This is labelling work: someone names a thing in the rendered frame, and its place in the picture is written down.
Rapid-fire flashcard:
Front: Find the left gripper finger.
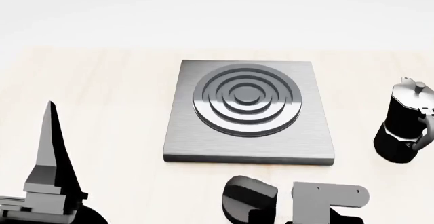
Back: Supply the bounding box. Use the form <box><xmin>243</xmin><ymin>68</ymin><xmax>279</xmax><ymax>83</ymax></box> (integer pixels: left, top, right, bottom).
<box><xmin>22</xmin><ymin>100</ymin><xmax>67</xmax><ymax>211</ymax></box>
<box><xmin>50</xmin><ymin>100</ymin><xmax>90</xmax><ymax>206</ymax></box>

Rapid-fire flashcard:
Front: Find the black silver moka pot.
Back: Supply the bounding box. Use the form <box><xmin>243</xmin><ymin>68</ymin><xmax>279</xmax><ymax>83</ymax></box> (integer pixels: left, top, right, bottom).
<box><xmin>373</xmin><ymin>77</ymin><xmax>434</xmax><ymax>164</ymax></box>

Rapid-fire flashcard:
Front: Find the silver flat stove base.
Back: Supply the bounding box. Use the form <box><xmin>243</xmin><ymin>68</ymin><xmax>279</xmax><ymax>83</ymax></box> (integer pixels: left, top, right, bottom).
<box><xmin>163</xmin><ymin>59</ymin><xmax>336</xmax><ymax>166</ymax></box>

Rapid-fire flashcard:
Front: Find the dark ringed stove burner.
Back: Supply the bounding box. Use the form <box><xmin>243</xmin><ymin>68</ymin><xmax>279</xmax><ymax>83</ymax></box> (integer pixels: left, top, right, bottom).
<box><xmin>191</xmin><ymin>62</ymin><xmax>302</xmax><ymax>138</ymax></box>

